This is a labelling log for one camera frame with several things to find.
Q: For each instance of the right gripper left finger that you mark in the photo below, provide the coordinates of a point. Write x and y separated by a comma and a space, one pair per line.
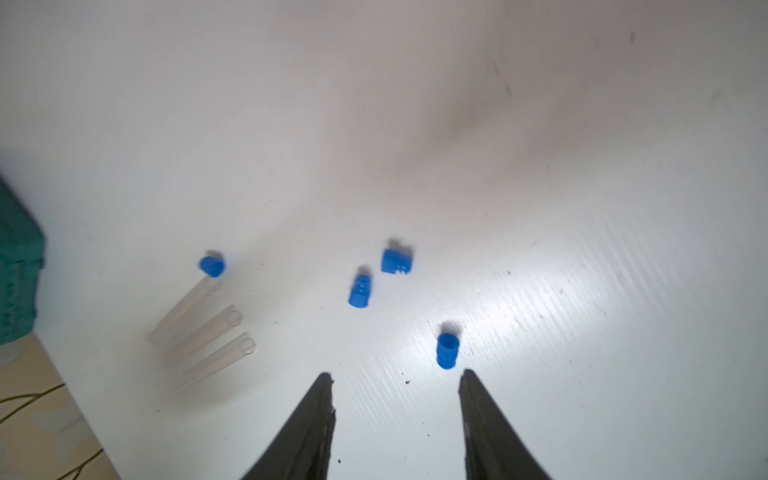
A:
301, 449

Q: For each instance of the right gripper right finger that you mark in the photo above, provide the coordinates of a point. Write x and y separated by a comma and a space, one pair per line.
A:
493, 448

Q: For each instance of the blue stopper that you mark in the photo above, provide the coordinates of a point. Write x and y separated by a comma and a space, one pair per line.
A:
447, 349
360, 291
396, 262
212, 265

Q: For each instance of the clear test tube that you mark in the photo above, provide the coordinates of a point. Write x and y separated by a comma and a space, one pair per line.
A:
193, 298
232, 352
210, 331

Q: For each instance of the green plastic tool case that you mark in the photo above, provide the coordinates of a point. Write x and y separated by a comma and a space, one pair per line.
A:
22, 259

